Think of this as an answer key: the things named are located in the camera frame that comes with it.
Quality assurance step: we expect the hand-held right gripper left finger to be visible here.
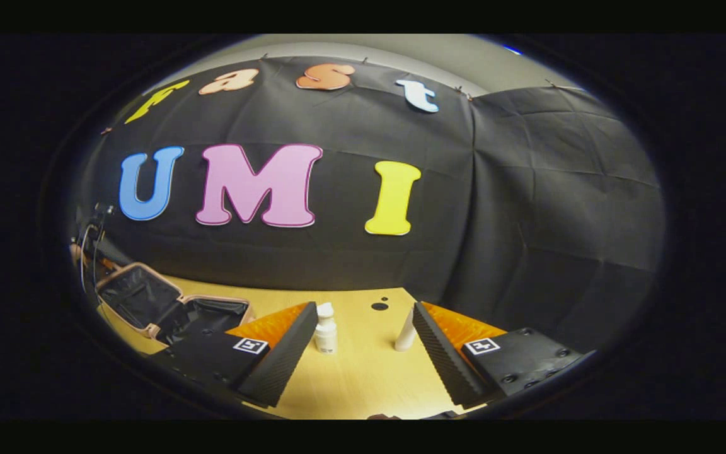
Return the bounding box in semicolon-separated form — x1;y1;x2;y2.
147;301;319;409

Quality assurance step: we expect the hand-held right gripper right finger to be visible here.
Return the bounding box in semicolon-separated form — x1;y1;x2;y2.
412;301;591;409

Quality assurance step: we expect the pale pink hard-shell suitcase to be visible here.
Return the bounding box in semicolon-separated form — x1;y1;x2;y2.
95;262;255;346

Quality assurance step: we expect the black backdrop cloth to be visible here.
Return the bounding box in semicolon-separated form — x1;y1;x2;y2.
70;55;666;354

